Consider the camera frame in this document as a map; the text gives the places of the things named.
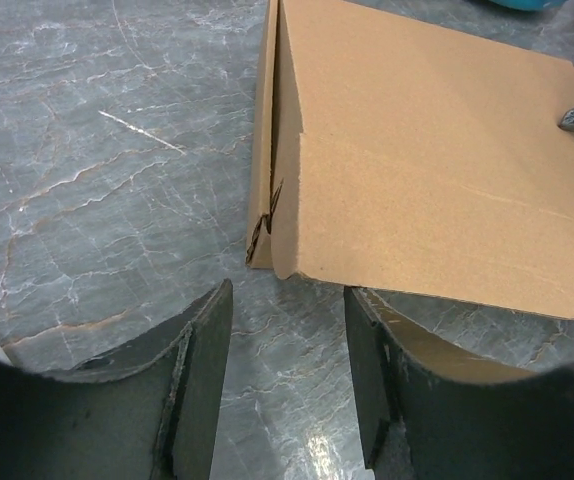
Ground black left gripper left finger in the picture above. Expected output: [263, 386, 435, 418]
[0, 280, 233, 479]

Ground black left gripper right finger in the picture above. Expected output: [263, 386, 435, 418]
[344, 287, 574, 479]

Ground brown cardboard box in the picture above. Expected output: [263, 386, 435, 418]
[244, 0, 574, 374]

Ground blue dotted plate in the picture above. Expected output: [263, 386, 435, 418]
[489, 0, 566, 12]

